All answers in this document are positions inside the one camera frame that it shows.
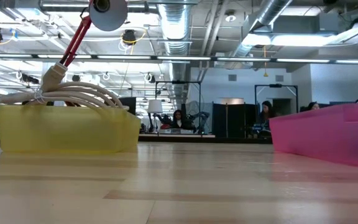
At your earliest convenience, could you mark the black background rig frame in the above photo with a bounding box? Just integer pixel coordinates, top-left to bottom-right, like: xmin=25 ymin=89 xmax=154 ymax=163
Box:
xmin=154 ymin=80 xmax=203 ymax=131
xmin=254 ymin=83 xmax=300 ymax=113

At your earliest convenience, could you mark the dark partition screen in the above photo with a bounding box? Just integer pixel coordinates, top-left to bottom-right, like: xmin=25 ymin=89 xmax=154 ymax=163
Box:
xmin=212 ymin=103 xmax=261 ymax=138

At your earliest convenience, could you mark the pink plastic bin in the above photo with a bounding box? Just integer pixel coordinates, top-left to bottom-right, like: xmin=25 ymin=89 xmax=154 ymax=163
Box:
xmin=268 ymin=101 xmax=358 ymax=168

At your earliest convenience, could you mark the yellow plastic bin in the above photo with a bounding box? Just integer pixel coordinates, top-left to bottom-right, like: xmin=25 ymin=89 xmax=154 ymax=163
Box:
xmin=0 ymin=104 xmax=142 ymax=154

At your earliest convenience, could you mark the white shade table lamp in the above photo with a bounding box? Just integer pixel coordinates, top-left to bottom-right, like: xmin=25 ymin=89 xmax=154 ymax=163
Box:
xmin=147 ymin=99 xmax=164 ymax=133

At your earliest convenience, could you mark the overhead light bar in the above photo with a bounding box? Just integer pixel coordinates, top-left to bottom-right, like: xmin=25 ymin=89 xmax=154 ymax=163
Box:
xmin=0 ymin=52 xmax=358 ymax=65

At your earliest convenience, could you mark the silver spiral duct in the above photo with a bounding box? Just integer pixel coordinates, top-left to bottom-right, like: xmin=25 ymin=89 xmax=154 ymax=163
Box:
xmin=157 ymin=0 xmax=194 ymax=103

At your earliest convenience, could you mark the beige USB cable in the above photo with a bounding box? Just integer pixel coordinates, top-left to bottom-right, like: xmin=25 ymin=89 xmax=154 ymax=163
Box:
xmin=0 ymin=61 xmax=131 ymax=111

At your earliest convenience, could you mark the red desk lamp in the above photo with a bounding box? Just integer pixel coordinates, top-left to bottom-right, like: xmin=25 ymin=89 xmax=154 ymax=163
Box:
xmin=59 ymin=0 xmax=129 ymax=108

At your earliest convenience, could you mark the yellow hanging cord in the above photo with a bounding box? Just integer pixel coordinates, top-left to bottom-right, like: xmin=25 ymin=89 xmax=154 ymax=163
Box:
xmin=262 ymin=45 xmax=269 ymax=78

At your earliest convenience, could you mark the black background monitor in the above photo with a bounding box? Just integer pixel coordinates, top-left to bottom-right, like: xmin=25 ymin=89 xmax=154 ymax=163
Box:
xmin=118 ymin=96 xmax=137 ymax=116

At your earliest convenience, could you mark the silver diagonal duct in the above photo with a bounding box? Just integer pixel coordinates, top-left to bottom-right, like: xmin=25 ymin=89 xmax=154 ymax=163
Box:
xmin=225 ymin=0 xmax=295 ymax=68

